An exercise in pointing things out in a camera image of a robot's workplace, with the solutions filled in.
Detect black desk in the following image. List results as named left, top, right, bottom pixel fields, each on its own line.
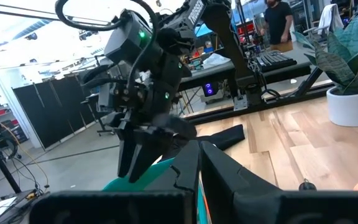
left=177, top=40, right=312, bottom=93

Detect snake plant in white pot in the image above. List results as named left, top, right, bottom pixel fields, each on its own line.
left=292, top=14, right=358, bottom=128

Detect black cloth with white tag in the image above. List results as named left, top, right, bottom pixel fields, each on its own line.
left=162, top=124, right=246, bottom=161

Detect black partition panels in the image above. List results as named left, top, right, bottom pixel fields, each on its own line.
left=12, top=73, right=98, bottom=150

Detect computer with purple lights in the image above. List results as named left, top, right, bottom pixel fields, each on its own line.
left=201, top=81, right=219, bottom=97

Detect person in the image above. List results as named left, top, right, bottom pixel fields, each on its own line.
left=261, top=0, right=295, bottom=53

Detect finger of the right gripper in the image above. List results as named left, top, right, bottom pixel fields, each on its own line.
left=127, top=129, right=173, bottom=184
left=116, top=121, right=137, bottom=178

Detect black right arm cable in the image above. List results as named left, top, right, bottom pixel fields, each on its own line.
left=54, top=0, right=160, bottom=91

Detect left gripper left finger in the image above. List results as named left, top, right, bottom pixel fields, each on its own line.
left=28, top=139, right=200, bottom=224

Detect teal plastic basket orange handles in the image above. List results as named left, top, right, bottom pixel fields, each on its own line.
left=103, top=157, right=213, bottom=224

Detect white crumpled cloth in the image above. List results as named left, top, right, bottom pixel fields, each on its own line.
left=202, top=52, right=231, bottom=70

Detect small black round toy fruit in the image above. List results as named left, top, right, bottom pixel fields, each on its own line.
left=298, top=178, right=318, bottom=191

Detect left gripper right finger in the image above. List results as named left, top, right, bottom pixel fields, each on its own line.
left=200, top=140, right=358, bottom=224

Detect yellow floor cable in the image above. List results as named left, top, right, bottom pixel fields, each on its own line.
left=0, top=123, right=50, bottom=189

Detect chair with white jacket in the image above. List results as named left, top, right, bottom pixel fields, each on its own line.
left=303, top=3, right=344, bottom=37

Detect black tripod stand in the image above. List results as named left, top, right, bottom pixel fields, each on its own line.
left=0, top=99, right=23, bottom=194

